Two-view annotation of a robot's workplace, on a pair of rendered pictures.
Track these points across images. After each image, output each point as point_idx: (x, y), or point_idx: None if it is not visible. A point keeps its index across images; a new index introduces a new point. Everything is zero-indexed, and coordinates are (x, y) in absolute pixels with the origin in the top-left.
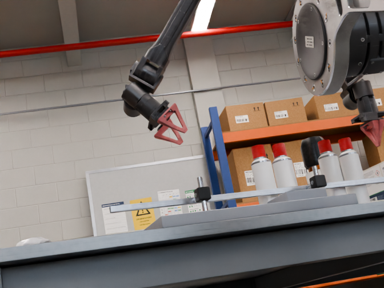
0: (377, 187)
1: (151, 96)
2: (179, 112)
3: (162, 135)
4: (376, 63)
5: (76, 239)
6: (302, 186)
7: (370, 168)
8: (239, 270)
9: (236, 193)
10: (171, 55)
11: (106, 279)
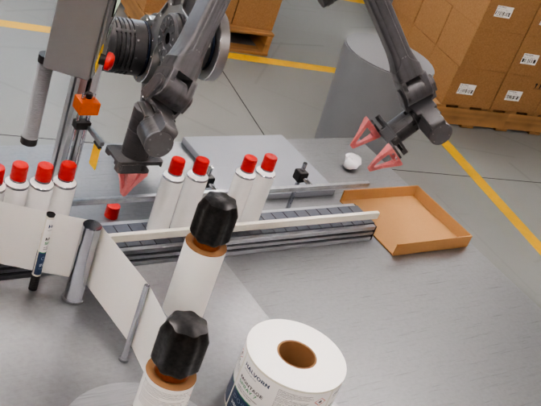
0: (112, 276)
1: (400, 113)
2: (360, 126)
3: (391, 160)
4: None
5: (312, 138)
6: (221, 189)
7: (122, 253)
8: None
9: (279, 186)
10: (392, 65)
11: None
